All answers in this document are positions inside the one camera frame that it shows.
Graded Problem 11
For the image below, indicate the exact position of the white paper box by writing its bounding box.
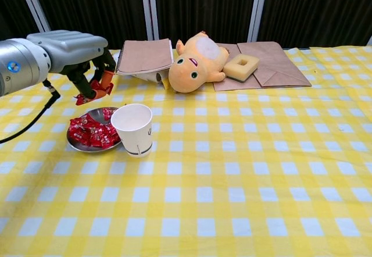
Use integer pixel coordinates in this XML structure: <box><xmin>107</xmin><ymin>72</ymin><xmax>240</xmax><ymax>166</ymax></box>
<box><xmin>132</xmin><ymin>67</ymin><xmax>171</xmax><ymax>91</ymax></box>

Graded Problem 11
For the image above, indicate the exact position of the brown spiral notebook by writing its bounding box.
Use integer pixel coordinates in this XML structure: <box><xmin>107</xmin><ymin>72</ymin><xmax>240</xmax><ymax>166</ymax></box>
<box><xmin>115</xmin><ymin>38</ymin><xmax>174</xmax><ymax>76</ymax></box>

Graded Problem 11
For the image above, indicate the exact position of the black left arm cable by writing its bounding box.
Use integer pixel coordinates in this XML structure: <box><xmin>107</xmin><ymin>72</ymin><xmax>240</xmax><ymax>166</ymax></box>
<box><xmin>0</xmin><ymin>78</ymin><xmax>62</xmax><ymax>145</ymax></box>

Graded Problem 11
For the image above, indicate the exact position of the yellow white checked tablecloth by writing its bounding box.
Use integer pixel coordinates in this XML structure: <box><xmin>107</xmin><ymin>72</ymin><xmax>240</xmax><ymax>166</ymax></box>
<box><xmin>0</xmin><ymin>46</ymin><xmax>372</xmax><ymax>257</ymax></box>

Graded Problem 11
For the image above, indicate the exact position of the silver partition post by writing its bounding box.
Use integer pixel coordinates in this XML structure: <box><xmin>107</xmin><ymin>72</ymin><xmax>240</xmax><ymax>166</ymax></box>
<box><xmin>16</xmin><ymin>0</ymin><xmax>52</xmax><ymax>33</ymax></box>
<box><xmin>247</xmin><ymin>0</ymin><xmax>270</xmax><ymax>43</ymax></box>
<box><xmin>139</xmin><ymin>0</ymin><xmax>160</xmax><ymax>41</ymax></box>

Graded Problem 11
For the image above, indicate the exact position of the black partition panel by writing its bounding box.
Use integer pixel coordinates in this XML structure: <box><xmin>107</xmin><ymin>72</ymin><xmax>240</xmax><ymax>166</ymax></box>
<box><xmin>153</xmin><ymin>0</ymin><xmax>258</xmax><ymax>48</ymax></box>
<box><xmin>0</xmin><ymin>0</ymin><xmax>44</xmax><ymax>42</ymax></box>
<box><xmin>30</xmin><ymin>0</ymin><xmax>151</xmax><ymax>50</ymax></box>
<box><xmin>258</xmin><ymin>0</ymin><xmax>372</xmax><ymax>50</ymax></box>

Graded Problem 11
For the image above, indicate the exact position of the white paper cup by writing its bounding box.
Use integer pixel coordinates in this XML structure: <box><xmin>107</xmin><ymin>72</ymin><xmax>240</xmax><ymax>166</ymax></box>
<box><xmin>110</xmin><ymin>103</ymin><xmax>153</xmax><ymax>158</ymax></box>

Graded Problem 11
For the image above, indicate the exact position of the silver metal plate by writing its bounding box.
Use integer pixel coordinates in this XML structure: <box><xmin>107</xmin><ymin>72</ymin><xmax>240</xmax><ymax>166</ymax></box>
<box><xmin>66</xmin><ymin>107</ymin><xmax>122</xmax><ymax>153</ymax></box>

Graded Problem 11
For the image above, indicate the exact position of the red candy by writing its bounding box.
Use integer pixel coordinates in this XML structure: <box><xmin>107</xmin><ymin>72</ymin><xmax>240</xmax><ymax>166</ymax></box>
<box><xmin>101</xmin><ymin>108</ymin><xmax>117</xmax><ymax>122</ymax></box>
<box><xmin>75</xmin><ymin>79</ymin><xmax>115</xmax><ymax>106</ymax></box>
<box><xmin>69</xmin><ymin>116</ymin><xmax>90</xmax><ymax>131</ymax></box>
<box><xmin>87</xmin><ymin>124</ymin><xmax>108</xmax><ymax>141</ymax></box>
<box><xmin>71</xmin><ymin>130</ymin><xmax>91</xmax><ymax>146</ymax></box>
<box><xmin>103</xmin><ymin>131</ymin><xmax>121</xmax><ymax>147</ymax></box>

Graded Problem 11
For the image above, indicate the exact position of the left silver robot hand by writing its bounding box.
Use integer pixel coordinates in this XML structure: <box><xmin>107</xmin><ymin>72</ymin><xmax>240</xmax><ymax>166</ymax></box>
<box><xmin>26</xmin><ymin>29</ymin><xmax>117</xmax><ymax>100</ymax></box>

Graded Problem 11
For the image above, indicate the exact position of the orange plush toy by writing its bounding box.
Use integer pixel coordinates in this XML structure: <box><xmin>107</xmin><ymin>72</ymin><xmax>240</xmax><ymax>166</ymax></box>
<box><xmin>168</xmin><ymin>30</ymin><xmax>230</xmax><ymax>94</ymax></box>

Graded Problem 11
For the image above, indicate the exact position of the yellow square sponge with hole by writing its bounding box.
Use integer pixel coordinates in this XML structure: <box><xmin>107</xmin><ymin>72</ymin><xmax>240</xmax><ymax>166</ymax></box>
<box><xmin>223</xmin><ymin>53</ymin><xmax>260</xmax><ymax>81</ymax></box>

